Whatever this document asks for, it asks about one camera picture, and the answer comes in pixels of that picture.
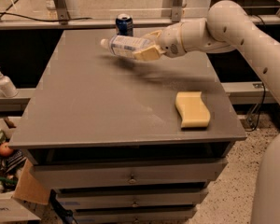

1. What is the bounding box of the cabinet drawer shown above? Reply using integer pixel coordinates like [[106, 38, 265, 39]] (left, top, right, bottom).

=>
[[31, 158, 227, 189], [57, 189, 208, 209], [74, 205, 197, 224]]

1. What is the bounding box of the middle cabinet drawer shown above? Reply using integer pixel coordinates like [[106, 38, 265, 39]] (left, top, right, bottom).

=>
[[57, 189, 208, 209]]

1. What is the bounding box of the bottom cabinet drawer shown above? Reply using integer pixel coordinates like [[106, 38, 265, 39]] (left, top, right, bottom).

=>
[[74, 205, 197, 224]]

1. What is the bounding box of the top cabinet drawer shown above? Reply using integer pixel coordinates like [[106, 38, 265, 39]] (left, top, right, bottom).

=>
[[31, 158, 227, 189]]

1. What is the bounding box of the yellow sponge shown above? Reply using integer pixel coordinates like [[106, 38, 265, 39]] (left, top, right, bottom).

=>
[[175, 91, 210, 128]]

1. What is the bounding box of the orange fruit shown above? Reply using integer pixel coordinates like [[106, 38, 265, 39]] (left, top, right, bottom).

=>
[[0, 142, 14, 158]]

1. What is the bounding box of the grey drawer cabinet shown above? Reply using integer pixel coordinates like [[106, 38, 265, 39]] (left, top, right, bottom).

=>
[[8, 26, 248, 224]]

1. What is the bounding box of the cardboard box with clutter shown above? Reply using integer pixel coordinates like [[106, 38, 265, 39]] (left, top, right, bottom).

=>
[[0, 129, 49, 223]]

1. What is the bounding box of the blue pepsi can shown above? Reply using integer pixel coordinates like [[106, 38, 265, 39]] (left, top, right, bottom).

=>
[[115, 13, 133, 36]]

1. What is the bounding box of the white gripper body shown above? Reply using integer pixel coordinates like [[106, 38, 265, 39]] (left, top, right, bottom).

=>
[[158, 23, 186, 58]]

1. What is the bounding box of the white pump dispenser bottle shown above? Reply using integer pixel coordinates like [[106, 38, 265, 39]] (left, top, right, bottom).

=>
[[0, 70, 18, 98]]

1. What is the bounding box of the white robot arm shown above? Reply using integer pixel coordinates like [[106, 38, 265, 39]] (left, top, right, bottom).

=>
[[133, 0, 280, 224]]

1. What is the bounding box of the blue plastic water bottle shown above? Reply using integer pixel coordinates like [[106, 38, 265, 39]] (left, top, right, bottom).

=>
[[100, 35, 153, 59]]

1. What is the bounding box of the grey metal rail frame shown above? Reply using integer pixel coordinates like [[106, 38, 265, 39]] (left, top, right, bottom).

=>
[[0, 0, 280, 29]]

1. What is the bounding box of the black cable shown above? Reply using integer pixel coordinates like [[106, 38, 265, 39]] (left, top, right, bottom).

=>
[[0, 0, 92, 22]]

